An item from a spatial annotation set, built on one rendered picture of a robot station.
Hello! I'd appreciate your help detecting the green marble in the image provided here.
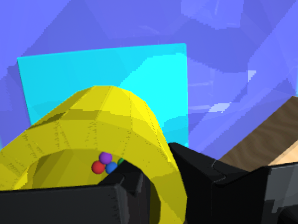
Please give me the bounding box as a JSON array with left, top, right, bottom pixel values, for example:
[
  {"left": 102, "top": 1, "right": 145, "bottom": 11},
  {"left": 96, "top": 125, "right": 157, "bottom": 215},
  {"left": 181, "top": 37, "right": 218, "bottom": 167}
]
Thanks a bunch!
[{"left": 117, "top": 158, "right": 124, "bottom": 165}]

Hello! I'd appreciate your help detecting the blue marble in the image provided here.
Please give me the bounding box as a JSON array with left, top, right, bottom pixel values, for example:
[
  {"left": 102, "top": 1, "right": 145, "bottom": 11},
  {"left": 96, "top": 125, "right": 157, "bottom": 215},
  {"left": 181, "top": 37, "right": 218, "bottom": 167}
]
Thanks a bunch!
[{"left": 105, "top": 161, "right": 117, "bottom": 174}]

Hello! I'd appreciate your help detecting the purple marble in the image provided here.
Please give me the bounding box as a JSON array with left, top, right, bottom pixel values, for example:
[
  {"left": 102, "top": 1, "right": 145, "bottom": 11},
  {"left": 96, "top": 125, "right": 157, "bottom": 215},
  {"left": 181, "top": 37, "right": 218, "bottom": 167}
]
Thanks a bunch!
[{"left": 99, "top": 152, "right": 112, "bottom": 164}]

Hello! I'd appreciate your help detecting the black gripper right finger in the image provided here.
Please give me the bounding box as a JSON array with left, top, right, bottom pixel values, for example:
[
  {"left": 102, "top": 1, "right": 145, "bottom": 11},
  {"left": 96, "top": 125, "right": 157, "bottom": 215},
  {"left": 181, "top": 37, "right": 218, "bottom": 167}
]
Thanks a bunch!
[{"left": 168, "top": 142, "right": 298, "bottom": 224}]

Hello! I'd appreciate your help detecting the red marble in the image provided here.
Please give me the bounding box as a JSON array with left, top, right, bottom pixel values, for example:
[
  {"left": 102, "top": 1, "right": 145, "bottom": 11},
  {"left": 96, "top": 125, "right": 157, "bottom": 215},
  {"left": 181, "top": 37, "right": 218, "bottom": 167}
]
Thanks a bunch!
[{"left": 91, "top": 160, "right": 105, "bottom": 174}]

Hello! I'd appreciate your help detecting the yellow cup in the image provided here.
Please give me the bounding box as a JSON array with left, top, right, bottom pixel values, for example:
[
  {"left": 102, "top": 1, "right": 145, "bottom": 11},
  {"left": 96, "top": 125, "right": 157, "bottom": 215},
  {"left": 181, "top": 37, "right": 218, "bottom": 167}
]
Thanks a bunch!
[{"left": 0, "top": 85, "right": 187, "bottom": 224}]

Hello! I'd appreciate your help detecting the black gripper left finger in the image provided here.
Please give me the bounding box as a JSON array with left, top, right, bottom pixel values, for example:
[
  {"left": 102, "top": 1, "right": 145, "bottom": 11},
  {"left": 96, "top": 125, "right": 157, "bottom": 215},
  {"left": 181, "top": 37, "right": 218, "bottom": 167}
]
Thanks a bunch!
[{"left": 0, "top": 160, "right": 151, "bottom": 224}]

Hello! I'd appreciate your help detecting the tan wooden bar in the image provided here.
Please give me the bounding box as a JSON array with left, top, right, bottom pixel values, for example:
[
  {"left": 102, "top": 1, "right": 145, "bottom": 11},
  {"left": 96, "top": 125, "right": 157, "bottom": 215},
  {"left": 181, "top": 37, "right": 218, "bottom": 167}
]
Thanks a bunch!
[{"left": 219, "top": 96, "right": 298, "bottom": 172}]

